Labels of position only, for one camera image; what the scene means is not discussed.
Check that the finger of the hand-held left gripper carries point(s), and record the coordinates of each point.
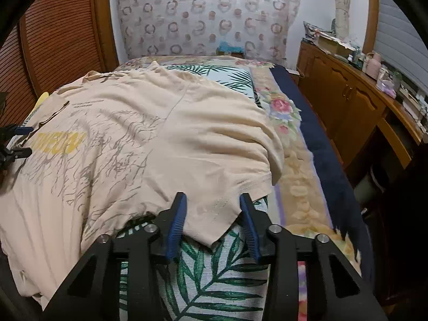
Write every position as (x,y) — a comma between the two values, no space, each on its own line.
(22,129)
(15,155)

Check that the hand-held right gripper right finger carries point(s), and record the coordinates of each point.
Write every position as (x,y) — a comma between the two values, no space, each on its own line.
(250,230)

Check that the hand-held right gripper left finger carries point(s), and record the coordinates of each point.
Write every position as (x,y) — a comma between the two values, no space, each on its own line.
(177,227)

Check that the beige printed t-shirt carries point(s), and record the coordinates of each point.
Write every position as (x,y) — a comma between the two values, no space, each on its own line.
(133,140)

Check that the palm leaf bed sheet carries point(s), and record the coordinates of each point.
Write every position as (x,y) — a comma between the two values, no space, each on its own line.
(214,281)

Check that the floral blanket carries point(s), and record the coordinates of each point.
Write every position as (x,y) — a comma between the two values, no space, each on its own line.
(301,180)

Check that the louvred wooden wardrobe door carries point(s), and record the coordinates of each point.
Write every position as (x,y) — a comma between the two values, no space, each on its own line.
(60,33)

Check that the navy blue blanket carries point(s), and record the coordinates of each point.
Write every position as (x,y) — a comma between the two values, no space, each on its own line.
(321,133)

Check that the wooden cabinet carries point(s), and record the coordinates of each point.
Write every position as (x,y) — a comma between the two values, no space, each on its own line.
(344,90)

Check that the teal box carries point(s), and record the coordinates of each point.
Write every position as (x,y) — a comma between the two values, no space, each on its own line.
(230,49)

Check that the purple plastic bag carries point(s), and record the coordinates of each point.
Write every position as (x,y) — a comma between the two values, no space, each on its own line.
(387,86)

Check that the open cardboard box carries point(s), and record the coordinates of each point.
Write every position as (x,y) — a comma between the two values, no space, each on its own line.
(334,46)

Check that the pink bottle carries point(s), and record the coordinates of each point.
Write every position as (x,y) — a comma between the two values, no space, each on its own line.
(373,63)

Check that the row of books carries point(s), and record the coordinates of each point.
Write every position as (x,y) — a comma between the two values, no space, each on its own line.
(413,98)

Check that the patterned fabric bundle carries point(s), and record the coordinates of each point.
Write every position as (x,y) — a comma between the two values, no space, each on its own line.
(316,30)

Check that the cream hanging curtain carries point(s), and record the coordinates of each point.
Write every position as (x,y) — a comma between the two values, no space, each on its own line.
(339,3)

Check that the grey window blind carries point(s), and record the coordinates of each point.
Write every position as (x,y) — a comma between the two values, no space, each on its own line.
(401,33)

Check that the wooden window frame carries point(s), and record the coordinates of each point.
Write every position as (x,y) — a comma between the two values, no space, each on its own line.
(371,16)

